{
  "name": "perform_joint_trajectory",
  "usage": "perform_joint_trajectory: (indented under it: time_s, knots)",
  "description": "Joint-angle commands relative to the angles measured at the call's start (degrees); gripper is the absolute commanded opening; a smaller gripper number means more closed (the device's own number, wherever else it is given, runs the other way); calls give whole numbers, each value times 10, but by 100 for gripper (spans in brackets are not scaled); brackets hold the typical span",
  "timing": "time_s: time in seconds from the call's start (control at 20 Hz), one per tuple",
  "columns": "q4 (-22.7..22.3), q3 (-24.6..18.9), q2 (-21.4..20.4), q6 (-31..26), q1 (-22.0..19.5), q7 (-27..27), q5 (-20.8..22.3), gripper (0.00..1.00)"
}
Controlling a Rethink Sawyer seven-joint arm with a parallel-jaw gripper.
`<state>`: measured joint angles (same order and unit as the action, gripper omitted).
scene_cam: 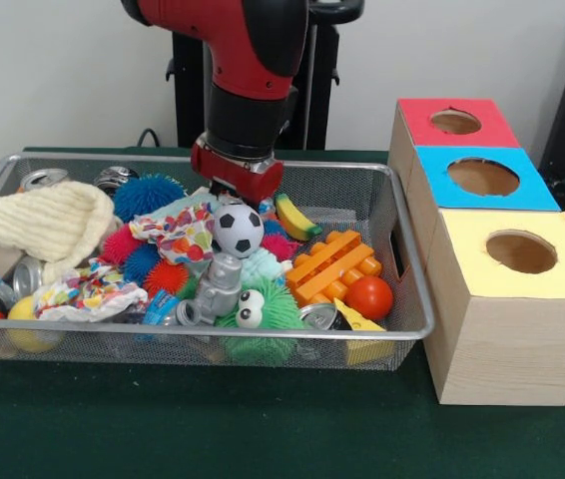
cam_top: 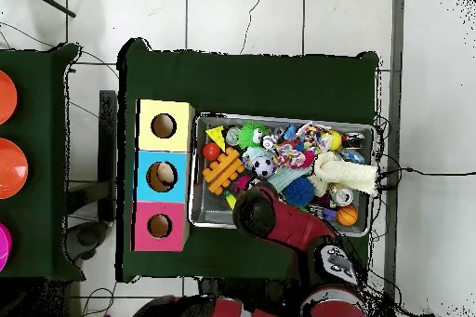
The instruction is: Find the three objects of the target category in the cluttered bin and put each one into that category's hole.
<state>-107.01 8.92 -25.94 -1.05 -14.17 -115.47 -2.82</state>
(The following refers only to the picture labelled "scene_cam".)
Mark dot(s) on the green fuzzy toy with eyes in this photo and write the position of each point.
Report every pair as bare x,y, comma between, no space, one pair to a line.
278,311

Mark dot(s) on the orange plastic building block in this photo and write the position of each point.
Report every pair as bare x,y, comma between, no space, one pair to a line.
330,265

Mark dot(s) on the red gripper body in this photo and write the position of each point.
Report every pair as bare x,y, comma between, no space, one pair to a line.
238,175

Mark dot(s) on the wooden box with three holes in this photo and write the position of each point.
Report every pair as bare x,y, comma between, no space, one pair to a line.
507,329

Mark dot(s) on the red ball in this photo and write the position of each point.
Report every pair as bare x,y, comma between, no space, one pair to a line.
369,298

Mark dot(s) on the crushed silver can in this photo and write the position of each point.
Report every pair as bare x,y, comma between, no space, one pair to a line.
45,179

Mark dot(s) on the black and white soccer ball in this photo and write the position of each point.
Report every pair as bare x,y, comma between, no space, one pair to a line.
237,231

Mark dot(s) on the yellow banana toy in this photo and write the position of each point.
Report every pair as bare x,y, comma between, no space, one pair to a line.
297,218

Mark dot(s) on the blue spiky ball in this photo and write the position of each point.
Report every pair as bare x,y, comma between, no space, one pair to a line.
148,195

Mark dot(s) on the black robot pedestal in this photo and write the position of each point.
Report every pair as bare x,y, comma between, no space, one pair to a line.
188,90

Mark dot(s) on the yellow cheese wedge toy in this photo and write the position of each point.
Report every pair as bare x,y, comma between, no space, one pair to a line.
357,321

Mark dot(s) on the cream waffle cloth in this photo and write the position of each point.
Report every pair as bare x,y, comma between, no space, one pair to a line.
48,222

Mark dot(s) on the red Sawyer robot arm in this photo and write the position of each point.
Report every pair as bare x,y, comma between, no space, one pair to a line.
248,70

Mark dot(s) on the grey robot toy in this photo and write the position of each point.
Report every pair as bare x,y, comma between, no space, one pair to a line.
223,284

